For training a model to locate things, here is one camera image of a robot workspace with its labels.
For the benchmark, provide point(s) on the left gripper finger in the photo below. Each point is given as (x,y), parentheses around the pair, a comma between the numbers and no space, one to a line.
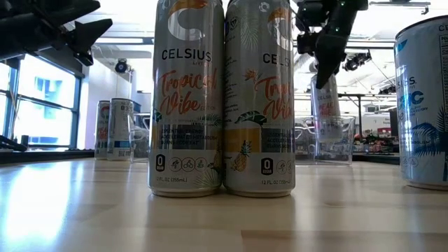
(70,8)
(85,35)

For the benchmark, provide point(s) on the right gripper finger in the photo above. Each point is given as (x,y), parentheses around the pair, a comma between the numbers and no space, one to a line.
(329,59)

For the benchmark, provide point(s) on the Celsius Peach Vibe can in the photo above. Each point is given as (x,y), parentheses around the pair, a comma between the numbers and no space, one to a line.
(102,129)
(327,112)

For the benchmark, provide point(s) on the Celsius Tropical Vibe can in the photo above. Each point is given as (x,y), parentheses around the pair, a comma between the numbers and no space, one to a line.
(185,105)
(259,105)

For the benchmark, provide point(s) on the Celsius Arctic Vibe can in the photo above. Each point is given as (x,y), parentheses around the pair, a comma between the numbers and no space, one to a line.
(420,105)
(120,129)

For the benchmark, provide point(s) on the black ceiling track light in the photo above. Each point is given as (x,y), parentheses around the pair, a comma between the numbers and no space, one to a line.
(357,61)

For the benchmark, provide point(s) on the long ceiling light fixture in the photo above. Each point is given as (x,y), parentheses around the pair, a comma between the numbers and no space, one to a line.
(122,40)

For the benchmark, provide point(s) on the black round ceiling fixture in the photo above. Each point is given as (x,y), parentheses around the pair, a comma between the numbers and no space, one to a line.
(121,66)

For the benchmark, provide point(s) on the large glass window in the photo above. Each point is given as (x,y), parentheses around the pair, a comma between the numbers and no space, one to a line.
(45,105)

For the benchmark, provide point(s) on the clear plastic bin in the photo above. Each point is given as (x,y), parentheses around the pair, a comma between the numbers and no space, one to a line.
(140,147)
(304,140)

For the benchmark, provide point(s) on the black aluminium table frame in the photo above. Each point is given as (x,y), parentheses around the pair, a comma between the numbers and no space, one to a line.
(45,155)

